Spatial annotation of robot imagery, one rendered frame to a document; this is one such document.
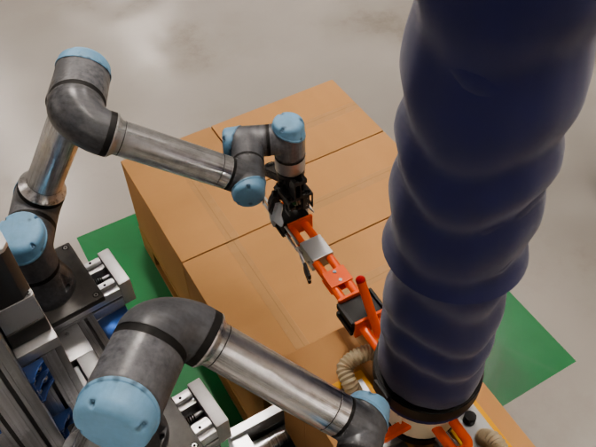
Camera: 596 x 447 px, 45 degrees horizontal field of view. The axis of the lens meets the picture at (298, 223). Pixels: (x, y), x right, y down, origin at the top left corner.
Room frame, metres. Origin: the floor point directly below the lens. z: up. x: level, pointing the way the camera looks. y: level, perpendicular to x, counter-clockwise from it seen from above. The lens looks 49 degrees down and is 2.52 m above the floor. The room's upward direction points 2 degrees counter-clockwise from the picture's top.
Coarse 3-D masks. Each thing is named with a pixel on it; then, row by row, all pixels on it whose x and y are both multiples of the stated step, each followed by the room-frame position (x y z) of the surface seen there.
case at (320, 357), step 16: (336, 336) 0.97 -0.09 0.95; (352, 336) 0.97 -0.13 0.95; (304, 352) 0.93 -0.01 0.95; (320, 352) 0.93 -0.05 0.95; (336, 352) 0.93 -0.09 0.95; (304, 368) 0.89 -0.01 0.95; (320, 368) 0.88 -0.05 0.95; (336, 368) 0.88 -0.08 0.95; (368, 368) 0.88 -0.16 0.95; (480, 400) 0.78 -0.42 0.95; (496, 400) 0.78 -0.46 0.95; (288, 416) 0.89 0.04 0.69; (496, 416) 0.74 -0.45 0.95; (288, 432) 0.89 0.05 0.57; (304, 432) 0.81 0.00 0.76; (320, 432) 0.73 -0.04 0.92; (512, 432) 0.70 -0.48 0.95
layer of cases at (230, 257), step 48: (336, 96) 2.43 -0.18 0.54; (336, 144) 2.13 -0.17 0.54; (384, 144) 2.12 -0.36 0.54; (144, 192) 1.89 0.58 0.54; (192, 192) 1.88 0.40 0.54; (336, 192) 1.86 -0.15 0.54; (384, 192) 1.85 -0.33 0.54; (192, 240) 1.64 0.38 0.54; (240, 240) 1.64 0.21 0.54; (288, 240) 1.63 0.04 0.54; (336, 240) 1.62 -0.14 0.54; (192, 288) 1.48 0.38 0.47; (240, 288) 1.43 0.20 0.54; (288, 288) 1.42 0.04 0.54; (288, 336) 1.23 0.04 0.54
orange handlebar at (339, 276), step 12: (312, 228) 1.22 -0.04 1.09; (300, 240) 1.18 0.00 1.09; (312, 264) 1.11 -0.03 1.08; (336, 264) 1.10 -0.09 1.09; (324, 276) 1.06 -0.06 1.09; (336, 276) 1.06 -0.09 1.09; (348, 276) 1.06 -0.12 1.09; (336, 288) 1.02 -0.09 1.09; (348, 288) 1.03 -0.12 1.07; (372, 336) 0.88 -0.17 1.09; (372, 348) 0.86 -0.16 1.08; (456, 420) 0.67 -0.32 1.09; (396, 432) 0.65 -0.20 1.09; (444, 432) 0.65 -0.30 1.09; (456, 432) 0.65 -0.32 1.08; (444, 444) 0.62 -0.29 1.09; (468, 444) 0.62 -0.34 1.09
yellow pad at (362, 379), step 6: (354, 372) 0.86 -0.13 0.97; (360, 372) 0.86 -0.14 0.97; (360, 378) 0.84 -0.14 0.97; (366, 378) 0.84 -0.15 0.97; (336, 384) 0.83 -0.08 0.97; (360, 384) 0.82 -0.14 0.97; (366, 384) 0.83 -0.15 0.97; (342, 390) 0.81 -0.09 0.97; (366, 390) 0.81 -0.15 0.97; (372, 390) 0.81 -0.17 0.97; (396, 444) 0.67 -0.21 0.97; (402, 444) 0.67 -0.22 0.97; (408, 444) 0.67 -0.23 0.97
